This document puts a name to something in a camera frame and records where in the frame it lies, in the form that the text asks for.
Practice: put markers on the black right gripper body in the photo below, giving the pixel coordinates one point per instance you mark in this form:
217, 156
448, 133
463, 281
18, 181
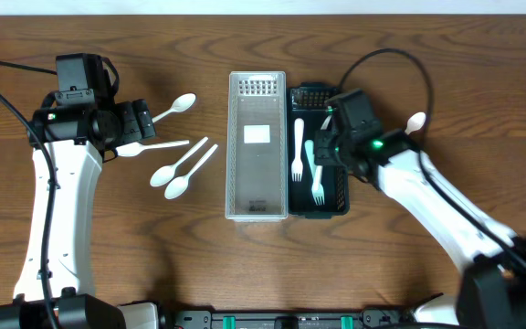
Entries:
328, 148

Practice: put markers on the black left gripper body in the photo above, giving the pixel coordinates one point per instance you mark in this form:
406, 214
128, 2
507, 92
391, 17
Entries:
142, 120

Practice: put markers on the white plastic spoon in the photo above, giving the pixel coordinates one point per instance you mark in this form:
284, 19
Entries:
180, 184
166, 173
180, 104
134, 149

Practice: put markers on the white wooden fork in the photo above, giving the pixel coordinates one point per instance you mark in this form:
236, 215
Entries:
317, 188
297, 164

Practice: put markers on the white wooden spoon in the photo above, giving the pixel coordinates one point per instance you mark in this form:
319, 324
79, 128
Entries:
415, 123

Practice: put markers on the white plastic spoon top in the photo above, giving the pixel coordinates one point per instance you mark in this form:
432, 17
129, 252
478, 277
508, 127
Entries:
180, 104

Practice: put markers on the pale mint plastic fork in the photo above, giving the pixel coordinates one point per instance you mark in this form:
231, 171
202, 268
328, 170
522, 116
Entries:
309, 149

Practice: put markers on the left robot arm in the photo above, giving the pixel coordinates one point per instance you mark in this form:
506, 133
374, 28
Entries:
70, 133

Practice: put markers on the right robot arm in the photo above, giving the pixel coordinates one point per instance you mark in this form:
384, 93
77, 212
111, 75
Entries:
490, 256

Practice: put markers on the dark green plastic basket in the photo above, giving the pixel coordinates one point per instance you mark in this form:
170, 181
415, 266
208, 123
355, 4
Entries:
307, 101

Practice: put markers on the clear plastic basket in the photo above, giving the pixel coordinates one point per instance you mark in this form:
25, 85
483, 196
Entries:
257, 174

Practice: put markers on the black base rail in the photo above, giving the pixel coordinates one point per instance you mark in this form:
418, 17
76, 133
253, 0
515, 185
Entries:
367, 318

